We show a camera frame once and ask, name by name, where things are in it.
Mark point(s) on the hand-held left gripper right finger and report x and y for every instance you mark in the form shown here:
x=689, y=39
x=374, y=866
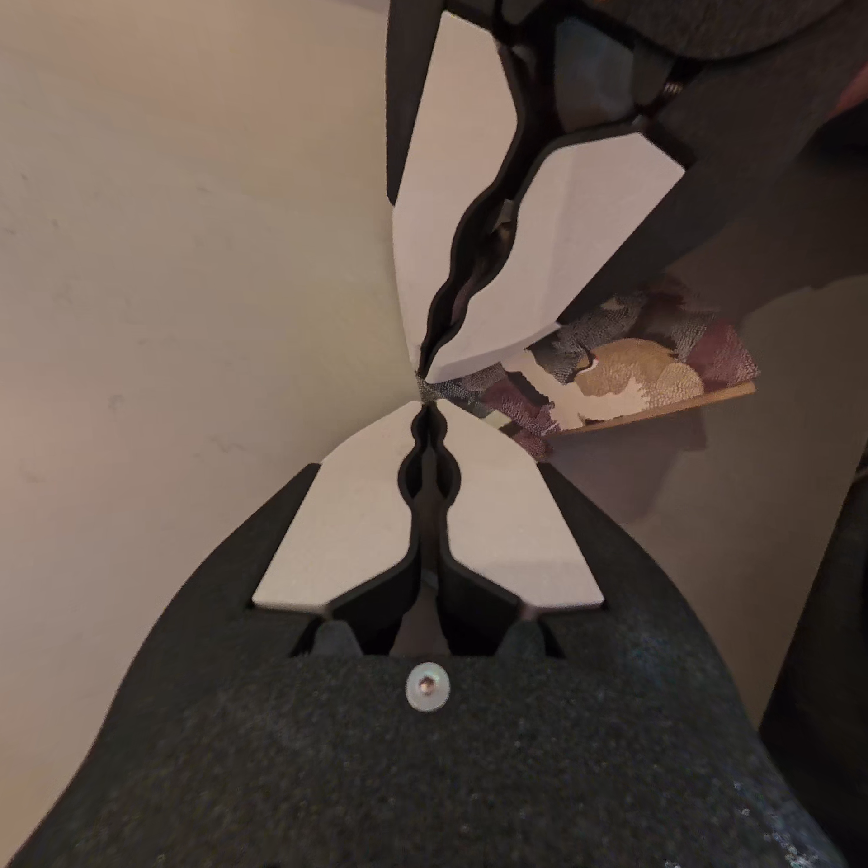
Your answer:
x=515, y=536

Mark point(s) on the person's right hand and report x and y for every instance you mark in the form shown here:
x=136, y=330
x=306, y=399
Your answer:
x=856, y=88

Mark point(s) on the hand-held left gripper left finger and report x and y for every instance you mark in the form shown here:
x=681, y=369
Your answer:
x=339, y=529

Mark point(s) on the bird patterned origami paper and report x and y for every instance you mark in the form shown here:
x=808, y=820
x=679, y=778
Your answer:
x=644, y=373

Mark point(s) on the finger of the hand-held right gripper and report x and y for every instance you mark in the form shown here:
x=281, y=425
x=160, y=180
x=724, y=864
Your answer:
x=447, y=135
x=583, y=224

